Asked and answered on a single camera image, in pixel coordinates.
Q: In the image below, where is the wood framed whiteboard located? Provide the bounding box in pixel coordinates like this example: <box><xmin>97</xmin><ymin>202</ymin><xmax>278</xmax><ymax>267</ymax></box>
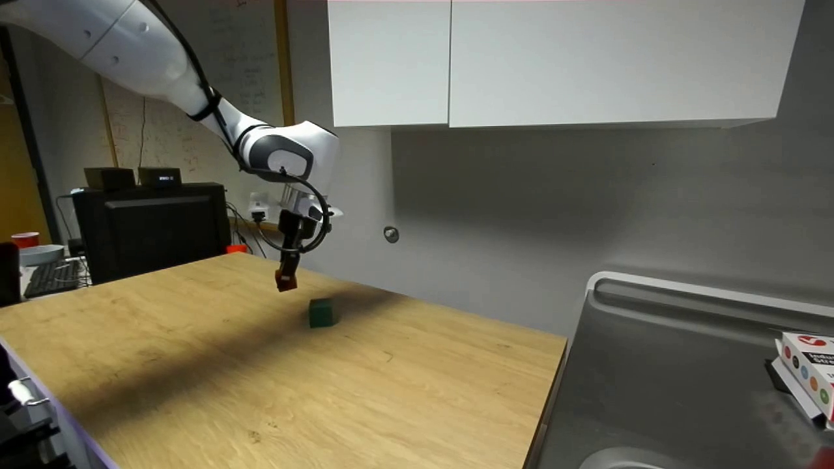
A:
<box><xmin>81</xmin><ymin>0</ymin><xmax>305</xmax><ymax>241</ymax></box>

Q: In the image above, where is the black keyboard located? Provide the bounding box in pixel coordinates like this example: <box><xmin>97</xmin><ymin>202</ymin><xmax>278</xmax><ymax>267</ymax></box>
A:
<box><xmin>24</xmin><ymin>258</ymin><xmax>82</xmax><ymax>301</ymax></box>

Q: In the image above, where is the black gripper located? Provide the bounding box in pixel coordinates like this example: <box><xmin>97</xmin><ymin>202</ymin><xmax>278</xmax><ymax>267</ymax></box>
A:
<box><xmin>273</xmin><ymin>205</ymin><xmax>317</xmax><ymax>282</ymax></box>

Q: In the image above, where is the small black box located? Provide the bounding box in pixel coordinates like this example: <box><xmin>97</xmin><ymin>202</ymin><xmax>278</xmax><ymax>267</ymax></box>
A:
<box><xmin>138</xmin><ymin>165</ymin><xmax>185</xmax><ymax>191</ymax></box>
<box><xmin>81</xmin><ymin>165</ymin><xmax>138</xmax><ymax>196</ymax></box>

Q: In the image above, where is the green block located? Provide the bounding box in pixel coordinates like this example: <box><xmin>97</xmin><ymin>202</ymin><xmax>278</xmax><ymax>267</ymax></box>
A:
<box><xmin>306</xmin><ymin>298</ymin><xmax>338</xmax><ymax>332</ymax></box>

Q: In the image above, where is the black computer monitor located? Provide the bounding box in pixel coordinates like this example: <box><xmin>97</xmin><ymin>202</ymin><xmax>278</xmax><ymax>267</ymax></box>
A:
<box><xmin>71</xmin><ymin>181</ymin><xmax>232</xmax><ymax>288</ymax></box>

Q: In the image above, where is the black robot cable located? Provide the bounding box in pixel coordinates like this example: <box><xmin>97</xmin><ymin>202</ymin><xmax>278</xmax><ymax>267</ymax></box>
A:
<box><xmin>146</xmin><ymin>0</ymin><xmax>334</xmax><ymax>255</ymax></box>

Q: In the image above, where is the colourful printed cardboard box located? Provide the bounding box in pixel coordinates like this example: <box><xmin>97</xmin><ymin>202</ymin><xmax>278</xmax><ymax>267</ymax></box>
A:
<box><xmin>768</xmin><ymin>328</ymin><xmax>834</xmax><ymax>433</ymax></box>

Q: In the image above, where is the stainless steel sink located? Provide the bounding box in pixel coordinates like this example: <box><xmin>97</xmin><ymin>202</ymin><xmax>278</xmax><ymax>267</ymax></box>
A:
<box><xmin>524</xmin><ymin>268</ymin><xmax>834</xmax><ymax>469</ymax></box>

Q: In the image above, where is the narrow white cabinet door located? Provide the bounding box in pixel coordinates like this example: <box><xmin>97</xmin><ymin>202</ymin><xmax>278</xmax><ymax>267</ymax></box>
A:
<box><xmin>325</xmin><ymin>0</ymin><xmax>454</xmax><ymax>131</ymax></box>

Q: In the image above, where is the black clamp device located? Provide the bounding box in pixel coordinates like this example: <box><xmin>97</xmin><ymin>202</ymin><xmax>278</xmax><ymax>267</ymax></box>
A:
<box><xmin>0</xmin><ymin>344</ymin><xmax>71</xmax><ymax>469</ymax></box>

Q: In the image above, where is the white wall cabinet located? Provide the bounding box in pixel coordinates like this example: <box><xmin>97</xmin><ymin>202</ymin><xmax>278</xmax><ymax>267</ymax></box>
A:
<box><xmin>448</xmin><ymin>0</ymin><xmax>808</xmax><ymax>131</ymax></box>

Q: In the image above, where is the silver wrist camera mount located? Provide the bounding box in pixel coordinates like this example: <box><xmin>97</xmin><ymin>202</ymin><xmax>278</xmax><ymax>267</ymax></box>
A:
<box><xmin>282</xmin><ymin>183</ymin><xmax>344</xmax><ymax>224</ymax></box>

